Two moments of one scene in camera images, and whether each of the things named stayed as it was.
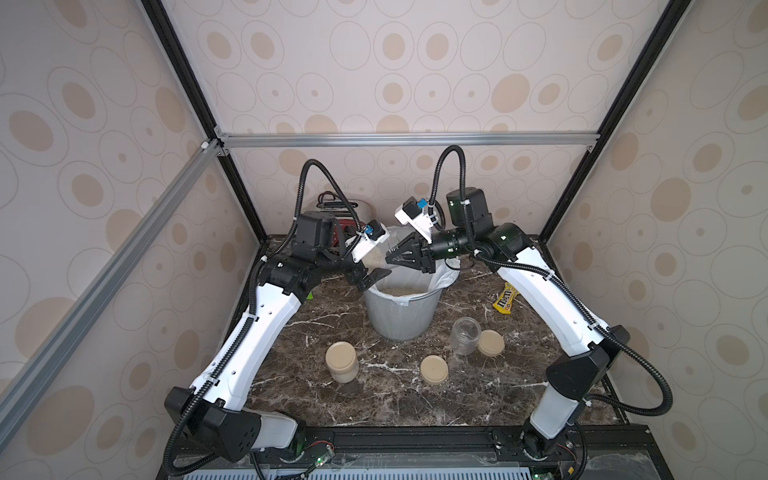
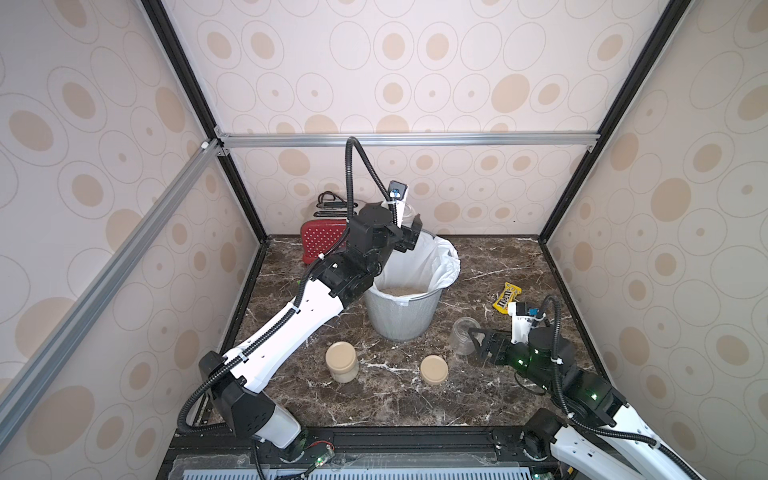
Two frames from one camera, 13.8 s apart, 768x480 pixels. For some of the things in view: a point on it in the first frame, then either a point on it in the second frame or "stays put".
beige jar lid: (434, 369) stays put
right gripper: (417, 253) → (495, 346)
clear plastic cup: (465, 335) stays put
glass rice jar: (343, 361) stays put
